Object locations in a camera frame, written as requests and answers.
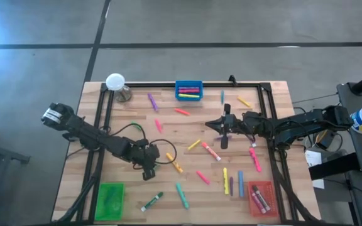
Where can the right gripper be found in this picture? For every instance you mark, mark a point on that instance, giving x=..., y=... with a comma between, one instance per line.
x=240, y=123

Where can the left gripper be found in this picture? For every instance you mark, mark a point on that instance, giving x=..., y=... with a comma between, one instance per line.
x=146, y=155

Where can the blue thin pen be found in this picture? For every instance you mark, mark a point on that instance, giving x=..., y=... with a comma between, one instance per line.
x=222, y=97

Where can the orange-yellow highlighter marker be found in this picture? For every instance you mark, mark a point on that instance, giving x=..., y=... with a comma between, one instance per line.
x=174, y=162

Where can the yellow thin pen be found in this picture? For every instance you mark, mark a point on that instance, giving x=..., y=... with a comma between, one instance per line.
x=244, y=102
x=194, y=145

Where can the red thin pen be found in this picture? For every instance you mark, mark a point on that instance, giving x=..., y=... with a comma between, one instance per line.
x=182, y=111

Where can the purple highlighter marker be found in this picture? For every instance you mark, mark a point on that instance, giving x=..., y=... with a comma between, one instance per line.
x=153, y=102
x=188, y=88

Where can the dark green Expo marker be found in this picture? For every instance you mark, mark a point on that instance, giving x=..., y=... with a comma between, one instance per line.
x=261, y=197

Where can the pink Expo dry-erase marker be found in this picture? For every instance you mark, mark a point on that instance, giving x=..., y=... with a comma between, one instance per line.
x=257, y=202

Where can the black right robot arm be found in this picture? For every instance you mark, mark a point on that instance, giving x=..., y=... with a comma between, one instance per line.
x=303, y=124

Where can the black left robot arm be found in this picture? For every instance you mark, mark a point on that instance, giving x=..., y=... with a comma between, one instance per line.
x=86, y=133

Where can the green Expo dry-erase marker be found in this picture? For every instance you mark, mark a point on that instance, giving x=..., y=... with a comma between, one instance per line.
x=151, y=201

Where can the pink highlighter marker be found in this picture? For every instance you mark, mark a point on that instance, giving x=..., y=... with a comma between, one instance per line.
x=254, y=159

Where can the blue plastic basket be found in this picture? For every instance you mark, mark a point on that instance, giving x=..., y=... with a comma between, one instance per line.
x=176, y=91

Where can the teal Sharpie highlighter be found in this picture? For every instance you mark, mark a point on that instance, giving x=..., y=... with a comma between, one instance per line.
x=182, y=196

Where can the green plastic basket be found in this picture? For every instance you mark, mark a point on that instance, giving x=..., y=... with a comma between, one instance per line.
x=118, y=213

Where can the white dome metal lamp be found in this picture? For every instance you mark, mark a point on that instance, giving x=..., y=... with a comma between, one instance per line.
x=115, y=81

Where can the orange plastic basket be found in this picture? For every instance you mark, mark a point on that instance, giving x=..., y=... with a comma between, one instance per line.
x=273, y=191

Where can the white paper sheet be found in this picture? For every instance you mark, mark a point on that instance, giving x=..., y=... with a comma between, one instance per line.
x=313, y=157

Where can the black power box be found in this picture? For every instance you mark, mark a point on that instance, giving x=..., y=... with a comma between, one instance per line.
x=327, y=141

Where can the black rig crossbar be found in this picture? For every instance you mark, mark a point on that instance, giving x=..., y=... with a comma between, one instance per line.
x=332, y=168

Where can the black metal stand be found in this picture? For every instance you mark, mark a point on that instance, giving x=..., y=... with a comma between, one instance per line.
x=11, y=155

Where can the black frame clamp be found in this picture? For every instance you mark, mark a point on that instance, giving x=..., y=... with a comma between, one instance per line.
x=232, y=79

